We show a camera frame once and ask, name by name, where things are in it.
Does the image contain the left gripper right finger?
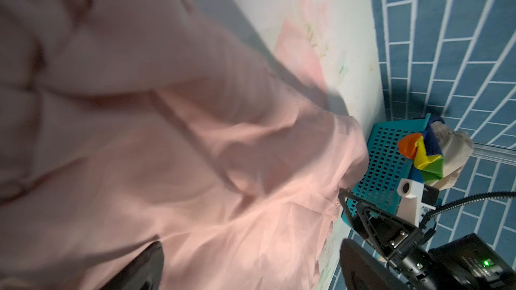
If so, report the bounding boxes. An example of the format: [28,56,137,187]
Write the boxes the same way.
[339,238,409,290]

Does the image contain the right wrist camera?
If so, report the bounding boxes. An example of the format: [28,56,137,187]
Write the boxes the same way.
[396,179,439,227]

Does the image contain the teal plastic basket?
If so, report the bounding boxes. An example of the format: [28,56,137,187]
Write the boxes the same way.
[352,115,430,217]

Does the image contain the pink shorts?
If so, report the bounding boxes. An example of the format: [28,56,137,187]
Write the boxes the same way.
[1,0,368,289]

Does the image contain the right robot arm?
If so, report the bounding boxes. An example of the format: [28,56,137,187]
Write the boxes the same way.
[339,190,515,289]

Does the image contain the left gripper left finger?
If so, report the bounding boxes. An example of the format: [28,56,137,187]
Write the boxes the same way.
[101,241,165,290]

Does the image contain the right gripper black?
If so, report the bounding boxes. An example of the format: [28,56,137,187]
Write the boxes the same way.
[339,190,435,286]

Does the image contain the multicolour cloth in basket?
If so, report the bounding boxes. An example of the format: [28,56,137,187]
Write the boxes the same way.
[398,115,444,184]

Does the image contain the beige shorts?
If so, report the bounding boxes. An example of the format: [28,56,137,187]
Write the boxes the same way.
[430,121,474,191]

